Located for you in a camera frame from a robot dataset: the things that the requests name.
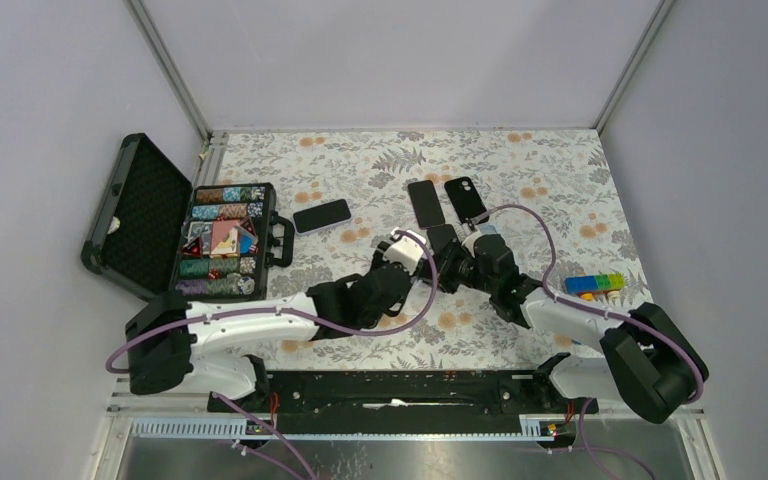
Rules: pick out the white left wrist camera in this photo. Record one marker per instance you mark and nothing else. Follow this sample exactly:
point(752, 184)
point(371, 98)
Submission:
point(406, 251)

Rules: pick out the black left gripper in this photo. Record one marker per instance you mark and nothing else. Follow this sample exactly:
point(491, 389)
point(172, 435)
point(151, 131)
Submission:
point(378, 255)

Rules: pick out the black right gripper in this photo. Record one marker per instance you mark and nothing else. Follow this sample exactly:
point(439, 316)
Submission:
point(451, 252)

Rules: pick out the multicolour toy block car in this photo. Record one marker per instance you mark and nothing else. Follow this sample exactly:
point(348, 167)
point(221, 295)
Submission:
point(589, 287)

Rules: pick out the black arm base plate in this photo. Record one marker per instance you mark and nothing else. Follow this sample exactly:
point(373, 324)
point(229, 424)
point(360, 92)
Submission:
point(402, 402)

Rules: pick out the black phone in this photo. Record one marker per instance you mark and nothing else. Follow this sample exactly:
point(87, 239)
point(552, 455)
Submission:
point(425, 203)

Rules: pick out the black poker chip case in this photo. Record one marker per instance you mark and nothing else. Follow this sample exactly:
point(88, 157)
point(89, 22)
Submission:
point(155, 232)

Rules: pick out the floral table mat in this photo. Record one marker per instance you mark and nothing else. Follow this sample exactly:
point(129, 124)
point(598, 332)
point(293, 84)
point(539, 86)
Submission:
point(553, 199)

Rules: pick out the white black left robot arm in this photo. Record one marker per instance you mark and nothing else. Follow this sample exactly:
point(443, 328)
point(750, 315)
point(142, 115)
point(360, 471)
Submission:
point(174, 343)

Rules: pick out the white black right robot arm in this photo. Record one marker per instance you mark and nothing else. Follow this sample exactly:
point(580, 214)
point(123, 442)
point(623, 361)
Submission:
point(645, 361)

